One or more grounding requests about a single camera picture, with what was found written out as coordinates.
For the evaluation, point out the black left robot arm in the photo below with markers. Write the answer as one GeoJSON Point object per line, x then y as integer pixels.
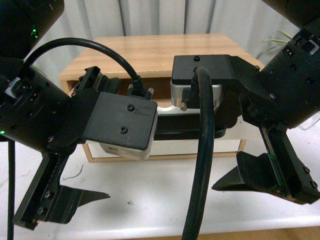
{"type": "Point", "coordinates": [22, 24]}

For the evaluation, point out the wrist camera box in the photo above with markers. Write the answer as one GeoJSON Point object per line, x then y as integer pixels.
{"type": "Point", "coordinates": [193, 75]}
{"type": "Point", "coordinates": [123, 125]}

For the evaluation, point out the black drawer handle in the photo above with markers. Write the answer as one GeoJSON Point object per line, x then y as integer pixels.
{"type": "Point", "coordinates": [178, 127]}

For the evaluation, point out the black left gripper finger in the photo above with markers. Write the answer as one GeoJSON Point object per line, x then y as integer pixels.
{"type": "Point", "coordinates": [109, 85]}
{"type": "Point", "coordinates": [68, 201]}

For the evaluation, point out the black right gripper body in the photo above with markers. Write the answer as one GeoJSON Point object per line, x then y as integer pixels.
{"type": "Point", "coordinates": [275, 99]}

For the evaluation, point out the wooden drawer cabinet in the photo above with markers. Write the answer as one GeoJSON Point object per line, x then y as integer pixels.
{"type": "Point", "coordinates": [152, 58]}

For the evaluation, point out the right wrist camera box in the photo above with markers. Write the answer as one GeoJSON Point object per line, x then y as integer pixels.
{"type": "Point", "coordinates": [193, 75]}

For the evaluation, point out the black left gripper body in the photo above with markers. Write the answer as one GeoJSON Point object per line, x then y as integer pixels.
{"type": "Point", "coordinates": [53, 123]}

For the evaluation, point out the grey curtain backdrop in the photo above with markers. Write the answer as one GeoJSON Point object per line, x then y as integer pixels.
{"type": "Point", "coordinates": [250, 23]}

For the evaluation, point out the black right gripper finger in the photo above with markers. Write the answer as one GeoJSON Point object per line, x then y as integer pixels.
{"type": "Point", "coordinates": [227, 114]}
{"type": "Point", "coordinates": [264, 173]}

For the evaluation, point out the green plant right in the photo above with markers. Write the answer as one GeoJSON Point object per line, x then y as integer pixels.
{"type": "Point", "coordinates": [278, 43]}

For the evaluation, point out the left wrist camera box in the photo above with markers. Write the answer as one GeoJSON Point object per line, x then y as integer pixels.
{"type": "Point", "coordinates": [123, 125]}

